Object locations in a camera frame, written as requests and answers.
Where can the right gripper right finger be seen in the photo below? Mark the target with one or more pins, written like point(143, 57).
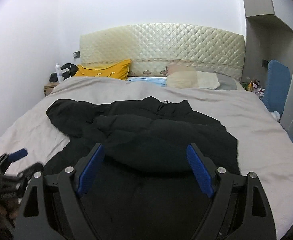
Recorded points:
point(238, 209)

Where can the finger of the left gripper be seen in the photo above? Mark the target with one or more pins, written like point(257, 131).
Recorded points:
point(13, 157)

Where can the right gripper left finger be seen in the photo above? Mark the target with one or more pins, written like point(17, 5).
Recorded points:
point(51, 207)

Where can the black puffer jacket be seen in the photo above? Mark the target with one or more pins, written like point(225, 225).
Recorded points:
point(145, 188)

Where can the wooden nightstand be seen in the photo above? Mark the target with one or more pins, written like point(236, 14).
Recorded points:
point(48, 88)

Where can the light grey bed cover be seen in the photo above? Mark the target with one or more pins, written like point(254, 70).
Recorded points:
point(264, 147)

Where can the white spray bottle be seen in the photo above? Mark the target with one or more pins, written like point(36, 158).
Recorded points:
point(59, 73)

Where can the black bag on nightstand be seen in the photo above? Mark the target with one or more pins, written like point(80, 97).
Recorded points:
point(68, 70)

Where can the yellow pillow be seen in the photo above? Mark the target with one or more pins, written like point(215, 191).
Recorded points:
point(119, 70)

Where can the bottles on side table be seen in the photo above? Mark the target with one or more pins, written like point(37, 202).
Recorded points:
point(254, 87)

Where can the grey pillow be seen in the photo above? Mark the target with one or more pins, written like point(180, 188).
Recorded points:
point(228, 83)

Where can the light blue bed sheet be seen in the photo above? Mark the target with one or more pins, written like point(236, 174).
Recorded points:
point(159, 81)

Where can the cream beige pillow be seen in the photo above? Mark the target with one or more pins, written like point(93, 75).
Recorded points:
point(180, 76)

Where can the cream quilted headboard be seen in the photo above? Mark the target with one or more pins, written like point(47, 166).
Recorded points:
point(151, 47)

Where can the grey wardrobe cabinet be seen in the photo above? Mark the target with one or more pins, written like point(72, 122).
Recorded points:
point(269, 36)

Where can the wall power socket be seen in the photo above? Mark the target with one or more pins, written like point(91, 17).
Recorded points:
point(76, 55)

